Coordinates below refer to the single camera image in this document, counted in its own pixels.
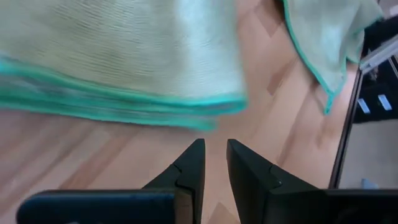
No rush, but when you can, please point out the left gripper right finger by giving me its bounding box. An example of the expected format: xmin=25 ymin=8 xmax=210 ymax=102
xmin=226 ymin=139 xmax=398 ymax=224

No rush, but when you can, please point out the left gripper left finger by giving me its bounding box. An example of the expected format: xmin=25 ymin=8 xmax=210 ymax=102
xmin=16 ymin=139 xmax=205 ymax=224

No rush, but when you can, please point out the pale green cloth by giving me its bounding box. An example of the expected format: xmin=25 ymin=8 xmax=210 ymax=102
xmin=0 ymin=0 xmax=248 ymax=131

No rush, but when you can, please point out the pale green microfiber towel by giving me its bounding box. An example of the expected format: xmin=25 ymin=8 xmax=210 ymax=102
xmin=281 ymin=0 xmax=384 ymax=115

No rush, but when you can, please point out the black aluminium table frame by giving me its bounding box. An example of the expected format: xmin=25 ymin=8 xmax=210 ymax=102
xmin=328 ymin=15 xmax=398 ymax=190

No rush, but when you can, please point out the silver aluminium rail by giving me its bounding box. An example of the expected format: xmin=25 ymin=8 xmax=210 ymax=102
xmin=359 ymin=35 xmax=398 ymax=74

